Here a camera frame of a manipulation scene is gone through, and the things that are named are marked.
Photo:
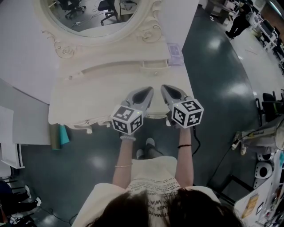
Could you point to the white round device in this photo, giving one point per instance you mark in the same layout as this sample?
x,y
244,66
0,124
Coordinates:
x,y
263,170
265,157

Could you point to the black metal frame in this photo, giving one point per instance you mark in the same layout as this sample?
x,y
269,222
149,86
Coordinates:
x,y
240,186

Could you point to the person's white shoe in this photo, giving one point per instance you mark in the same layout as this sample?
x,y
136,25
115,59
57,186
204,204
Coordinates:
x,y
139,154
150,142

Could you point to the person's cream printed shirt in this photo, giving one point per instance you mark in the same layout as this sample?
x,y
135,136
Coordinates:
x,y
155,170

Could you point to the person's right forearm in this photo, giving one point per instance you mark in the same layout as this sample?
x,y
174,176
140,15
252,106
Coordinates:
x,y
184,164

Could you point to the teal rolled mat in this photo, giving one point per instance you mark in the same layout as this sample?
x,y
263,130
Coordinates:
x,y
64,135

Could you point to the yellow book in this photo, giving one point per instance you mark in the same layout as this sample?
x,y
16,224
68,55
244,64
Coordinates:
x,y
250,206

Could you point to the cream ornate dressing table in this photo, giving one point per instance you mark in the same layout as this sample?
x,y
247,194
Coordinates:
x,y
99,97

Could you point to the black wrist band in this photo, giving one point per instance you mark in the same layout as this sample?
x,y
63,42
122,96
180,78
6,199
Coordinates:
x,y
185,145

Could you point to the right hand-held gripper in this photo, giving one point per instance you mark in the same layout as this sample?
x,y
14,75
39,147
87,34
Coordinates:
x,y
186,113

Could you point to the person's left forearm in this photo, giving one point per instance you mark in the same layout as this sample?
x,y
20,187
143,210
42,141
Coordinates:
x,y
123,155

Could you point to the person's right white shoe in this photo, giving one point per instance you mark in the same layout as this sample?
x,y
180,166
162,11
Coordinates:
x,y
150,142

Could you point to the black office chair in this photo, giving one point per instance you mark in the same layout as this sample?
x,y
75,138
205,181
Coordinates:
x,y
269,106

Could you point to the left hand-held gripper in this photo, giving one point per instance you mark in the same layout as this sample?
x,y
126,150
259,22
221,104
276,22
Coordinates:
x,y
131,110

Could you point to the small cream drawer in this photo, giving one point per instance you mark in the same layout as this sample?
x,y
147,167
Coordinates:
x,y
69,76
155,65

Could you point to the purple plastic packet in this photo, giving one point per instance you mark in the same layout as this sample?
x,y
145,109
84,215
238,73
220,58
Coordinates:
x,y
175,53

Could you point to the brown wooden shelf desk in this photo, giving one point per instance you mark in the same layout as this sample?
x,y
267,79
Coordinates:
x,y
224,13

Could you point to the white side table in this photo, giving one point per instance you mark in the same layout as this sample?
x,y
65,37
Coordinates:
x,y
244,210

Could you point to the person's left white shoe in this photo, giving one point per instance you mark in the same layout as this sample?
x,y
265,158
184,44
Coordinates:
x,y
139,154

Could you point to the oval ornate mirror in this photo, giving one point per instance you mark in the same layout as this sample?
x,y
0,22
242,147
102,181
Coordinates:
x,y
88,24

